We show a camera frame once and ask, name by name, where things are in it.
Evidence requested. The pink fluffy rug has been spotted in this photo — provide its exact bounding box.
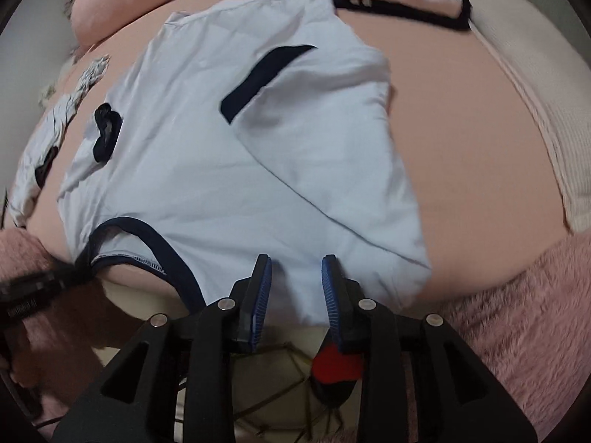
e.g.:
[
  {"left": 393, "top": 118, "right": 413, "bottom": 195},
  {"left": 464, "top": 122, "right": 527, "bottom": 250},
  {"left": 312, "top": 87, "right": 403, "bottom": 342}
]
[{"left": 0, "top": 227, "right": 591, "bottom": 443}]

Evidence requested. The gold wire basket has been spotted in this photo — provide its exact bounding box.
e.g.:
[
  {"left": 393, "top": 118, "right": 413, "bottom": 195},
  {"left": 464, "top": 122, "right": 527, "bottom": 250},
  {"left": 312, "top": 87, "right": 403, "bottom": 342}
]
[{"left": 174, "top": 340, "right": 348, "bottom": 443}]

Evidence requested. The red and black slipper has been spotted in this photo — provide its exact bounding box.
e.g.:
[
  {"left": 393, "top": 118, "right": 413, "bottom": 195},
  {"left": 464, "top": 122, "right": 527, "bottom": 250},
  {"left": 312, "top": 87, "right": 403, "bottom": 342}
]
[{"left": 308, "top": 343, "right": 366, "bottom": 410}]

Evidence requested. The white patterned garment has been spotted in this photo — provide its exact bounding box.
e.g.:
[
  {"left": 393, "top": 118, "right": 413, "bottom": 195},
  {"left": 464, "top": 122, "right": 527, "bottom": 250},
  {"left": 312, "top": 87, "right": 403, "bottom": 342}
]
[{"left": 9, "top": 53, "right": 112, "bottom": 230}]

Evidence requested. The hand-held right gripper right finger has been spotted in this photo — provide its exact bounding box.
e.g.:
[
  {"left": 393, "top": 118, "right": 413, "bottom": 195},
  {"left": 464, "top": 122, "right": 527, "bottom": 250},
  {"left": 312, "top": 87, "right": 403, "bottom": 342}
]
[{"left": 321, "top": 254, "right": 537, "bottom": 443}]

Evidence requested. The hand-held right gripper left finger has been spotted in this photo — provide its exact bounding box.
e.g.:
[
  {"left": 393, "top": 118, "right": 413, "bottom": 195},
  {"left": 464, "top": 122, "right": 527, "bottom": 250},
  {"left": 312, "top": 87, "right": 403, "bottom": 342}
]
[{"left": 52, "top": 254, "right": 273, "bottom": 443}]

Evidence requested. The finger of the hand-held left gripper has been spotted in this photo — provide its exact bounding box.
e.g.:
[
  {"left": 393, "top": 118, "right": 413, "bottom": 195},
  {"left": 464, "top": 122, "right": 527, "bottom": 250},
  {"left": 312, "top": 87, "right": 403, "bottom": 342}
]
[{"left": 46, "top": 261, "right": 92, "bottom": 289}]

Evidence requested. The cream knitted blanket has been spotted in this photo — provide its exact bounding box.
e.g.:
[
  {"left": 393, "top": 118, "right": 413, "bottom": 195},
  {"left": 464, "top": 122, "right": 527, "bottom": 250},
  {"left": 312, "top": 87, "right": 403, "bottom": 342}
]
[{"left": 461, "top": 0, "right": 591, "bottom": 234}]

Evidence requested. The person's left hand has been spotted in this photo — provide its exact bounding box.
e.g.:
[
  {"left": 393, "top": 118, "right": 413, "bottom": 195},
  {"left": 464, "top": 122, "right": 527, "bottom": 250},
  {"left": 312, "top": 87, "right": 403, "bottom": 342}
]
[{"left": 6, "top": 320, "right": 43, "bottom": 391}]

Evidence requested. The light blue shirt navy trim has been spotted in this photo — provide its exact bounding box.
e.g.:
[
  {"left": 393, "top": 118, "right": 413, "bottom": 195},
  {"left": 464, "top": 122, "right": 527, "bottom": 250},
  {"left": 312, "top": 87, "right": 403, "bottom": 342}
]
[{"left": 58, "top": 0, "right": 433, "bottom": 329}]

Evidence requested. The bed with pink sheet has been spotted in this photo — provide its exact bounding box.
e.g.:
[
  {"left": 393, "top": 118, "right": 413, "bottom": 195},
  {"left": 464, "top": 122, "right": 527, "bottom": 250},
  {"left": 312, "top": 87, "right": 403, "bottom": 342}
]
[{"left": 9, "top": 0, "right": 578, "bottom": 324}]

